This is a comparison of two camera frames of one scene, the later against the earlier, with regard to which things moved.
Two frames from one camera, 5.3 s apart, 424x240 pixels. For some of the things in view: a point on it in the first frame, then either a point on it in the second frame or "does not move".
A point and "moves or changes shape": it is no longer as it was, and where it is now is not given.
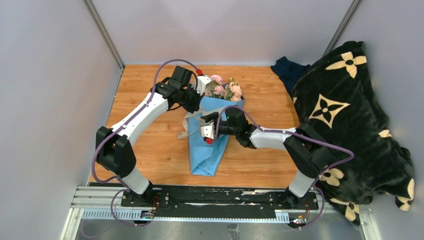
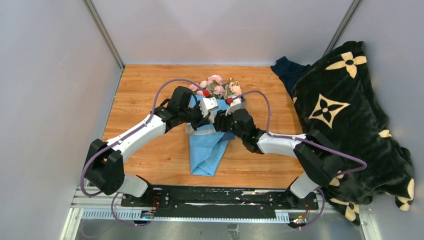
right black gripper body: (225, 128) does not move
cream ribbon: (186, 134) moves or changes shape
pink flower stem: (217, 79) does not move
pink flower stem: (220, 91) does not move
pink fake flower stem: (212, 91) moves or changes shape
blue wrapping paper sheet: (206, 155) does not move
